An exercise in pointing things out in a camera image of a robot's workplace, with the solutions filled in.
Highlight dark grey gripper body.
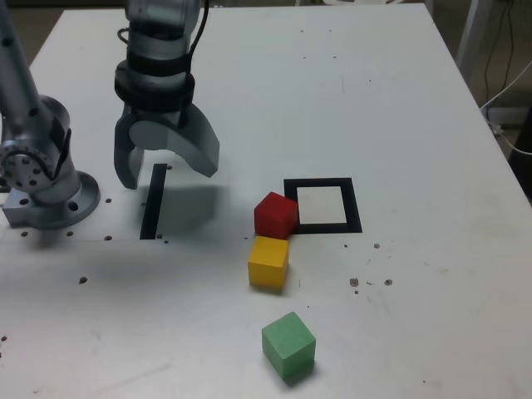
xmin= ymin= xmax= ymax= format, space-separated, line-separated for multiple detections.
xmin=123 ymin=106 xmax=191 ymax=126

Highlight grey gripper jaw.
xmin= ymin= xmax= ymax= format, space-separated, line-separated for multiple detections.
xmin=114 ymin=108 xmax=145 ymax=190
xmin=128 ymin=103 xmax=221 ymax=178

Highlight red cube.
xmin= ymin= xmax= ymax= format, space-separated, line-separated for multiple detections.
xmin=254 ymin=191 xmax=299 ymax=241

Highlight yellow cube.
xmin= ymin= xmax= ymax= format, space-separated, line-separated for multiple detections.
xmin=248 ymin=235 xmax=290 ymax=290

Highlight green cube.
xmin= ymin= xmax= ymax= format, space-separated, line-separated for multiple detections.
xmin=261 ymin=311 xmax=317 ymax=380

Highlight black tape square outline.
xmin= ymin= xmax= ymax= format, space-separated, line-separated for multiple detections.
xmin=283 ymin=177 xmax=363 ymax=234

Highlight black tape strip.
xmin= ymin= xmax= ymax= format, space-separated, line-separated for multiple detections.
xmin=139 ymin=163 xmax=168 ymax=241

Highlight grey box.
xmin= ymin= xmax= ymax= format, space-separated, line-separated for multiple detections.
xmin=484 ymin=106 xmax=532 ymax=126

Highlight white metal frame leg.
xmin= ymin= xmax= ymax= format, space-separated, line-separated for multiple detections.
xmin=456 ymin=0 xmax=494 ymax=74

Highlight white cable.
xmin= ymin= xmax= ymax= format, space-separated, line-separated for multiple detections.
xmin=480 ymin=60 xmax=532 ymax=155

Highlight black hanging cable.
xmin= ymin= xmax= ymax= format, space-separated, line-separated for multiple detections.
xmin=483 ymin=0 xmax=516 ymax=103

